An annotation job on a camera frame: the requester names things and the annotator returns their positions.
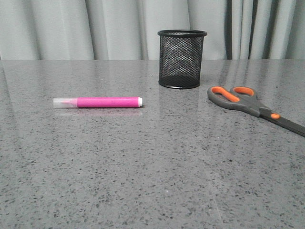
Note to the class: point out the pink marker pen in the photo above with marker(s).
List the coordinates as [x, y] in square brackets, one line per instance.
[98, 102]

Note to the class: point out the grey curtain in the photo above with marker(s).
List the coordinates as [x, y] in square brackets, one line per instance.
[127, 29]

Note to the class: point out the black mesh pen holder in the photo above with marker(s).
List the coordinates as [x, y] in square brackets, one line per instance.
[180, 58]

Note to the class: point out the grey orange scissors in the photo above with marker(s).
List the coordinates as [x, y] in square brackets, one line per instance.
[245, 99]

